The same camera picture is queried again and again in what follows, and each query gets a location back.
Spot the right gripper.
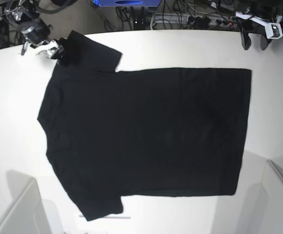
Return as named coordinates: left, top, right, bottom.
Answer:
left=20, top=19, right=64, bottom=59

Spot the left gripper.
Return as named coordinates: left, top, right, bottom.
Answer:
left=235, top=11, right=276, bottom=51

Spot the black T-shirt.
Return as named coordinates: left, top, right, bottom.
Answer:
left=38, top=31, right=252, bottom=221

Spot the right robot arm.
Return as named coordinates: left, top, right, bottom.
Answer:
left=0, top=0, right=64, bottom=60

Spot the white power strip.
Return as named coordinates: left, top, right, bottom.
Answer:
left=153, top=13, right=236, bottom=28

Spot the blue box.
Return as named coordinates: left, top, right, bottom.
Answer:
left=93, top=0, right=161, bottom=7

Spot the black device with lights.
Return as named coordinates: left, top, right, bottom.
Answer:
left=130, top=6, right=147, bottom=26

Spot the white left side panel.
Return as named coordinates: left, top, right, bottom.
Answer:
left=0, top=177, right=52, bottom=234

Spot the white panel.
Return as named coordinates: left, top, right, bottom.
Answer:
left=236, top=160, right=283, bottom=234
left=0, top=177, right=52, bottom=234

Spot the white right side panel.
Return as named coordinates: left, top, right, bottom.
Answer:
left=236, top=160, right=283, bottom=234

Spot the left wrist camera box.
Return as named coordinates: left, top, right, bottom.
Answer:
left=264, top=23, right=283, bottom=39

